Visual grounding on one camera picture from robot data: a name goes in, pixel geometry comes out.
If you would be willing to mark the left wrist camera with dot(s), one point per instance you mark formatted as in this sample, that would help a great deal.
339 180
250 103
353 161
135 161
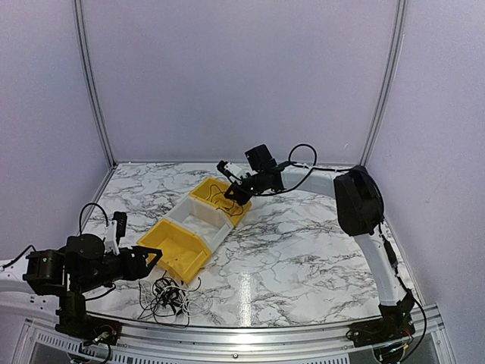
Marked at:
115 231

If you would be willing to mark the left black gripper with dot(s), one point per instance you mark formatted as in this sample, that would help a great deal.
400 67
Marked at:
138 270

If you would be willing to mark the yellow plastic bin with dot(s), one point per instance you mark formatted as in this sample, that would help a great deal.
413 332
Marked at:
211 191
183 252

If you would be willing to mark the far yellow plastic bin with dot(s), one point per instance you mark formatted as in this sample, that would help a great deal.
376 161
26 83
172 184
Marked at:
211 191

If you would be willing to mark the aluminium corner post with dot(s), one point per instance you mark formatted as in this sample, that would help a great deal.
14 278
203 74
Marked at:
89 77
387 82

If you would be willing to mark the right aluminium corner post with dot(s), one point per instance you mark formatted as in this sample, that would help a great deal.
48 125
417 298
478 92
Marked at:
387 82

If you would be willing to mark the white plastic bin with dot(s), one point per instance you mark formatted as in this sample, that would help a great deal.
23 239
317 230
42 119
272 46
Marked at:
201 219

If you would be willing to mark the left aluminium corner post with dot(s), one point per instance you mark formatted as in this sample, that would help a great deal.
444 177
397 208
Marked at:
89 77

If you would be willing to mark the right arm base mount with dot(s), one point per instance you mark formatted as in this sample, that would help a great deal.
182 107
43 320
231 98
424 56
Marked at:
378 331

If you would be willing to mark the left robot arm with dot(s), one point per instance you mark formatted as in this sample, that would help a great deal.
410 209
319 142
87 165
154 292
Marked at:
85 263

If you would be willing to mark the aluminium front frame rail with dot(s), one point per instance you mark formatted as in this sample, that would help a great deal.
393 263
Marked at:
146 342

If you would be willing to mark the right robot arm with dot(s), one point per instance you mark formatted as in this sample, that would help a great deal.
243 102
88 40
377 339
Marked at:
359 209

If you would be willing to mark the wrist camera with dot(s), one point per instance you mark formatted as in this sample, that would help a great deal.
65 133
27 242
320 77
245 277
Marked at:
231 171
115 231

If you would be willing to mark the near yellow plastic bin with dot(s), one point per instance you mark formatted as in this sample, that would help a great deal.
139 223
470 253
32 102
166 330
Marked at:
183 252

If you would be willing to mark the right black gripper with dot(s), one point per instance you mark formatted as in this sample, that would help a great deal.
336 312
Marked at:
240 199

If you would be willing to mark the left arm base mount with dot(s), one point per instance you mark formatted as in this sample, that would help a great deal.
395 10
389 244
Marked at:
91 330

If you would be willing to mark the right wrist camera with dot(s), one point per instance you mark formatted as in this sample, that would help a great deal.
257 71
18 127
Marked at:
231 171

